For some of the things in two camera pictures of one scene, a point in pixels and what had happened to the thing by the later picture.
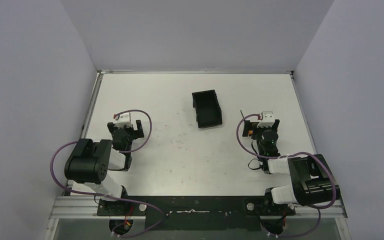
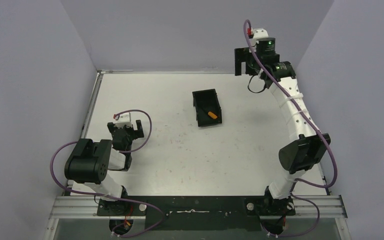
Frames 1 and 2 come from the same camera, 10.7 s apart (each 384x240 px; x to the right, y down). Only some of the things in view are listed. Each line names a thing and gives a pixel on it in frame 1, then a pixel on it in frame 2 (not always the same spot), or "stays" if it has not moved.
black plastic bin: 207,107 stays
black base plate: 196,213 stays
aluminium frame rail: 86,207 stays
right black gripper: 249,126 to 242,55
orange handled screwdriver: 250,132 to 212,115
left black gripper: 132,133 stays
